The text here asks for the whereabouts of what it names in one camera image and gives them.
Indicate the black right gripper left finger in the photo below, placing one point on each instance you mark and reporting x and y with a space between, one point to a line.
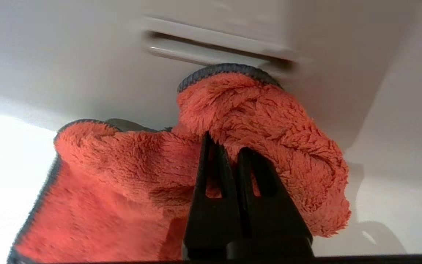
214 220

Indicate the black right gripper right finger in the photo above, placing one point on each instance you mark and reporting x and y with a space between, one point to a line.
273 220

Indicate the orange fluffy cloth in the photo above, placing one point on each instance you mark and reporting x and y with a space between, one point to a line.
123 176

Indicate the white sink basin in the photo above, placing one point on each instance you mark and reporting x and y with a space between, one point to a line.
68 55

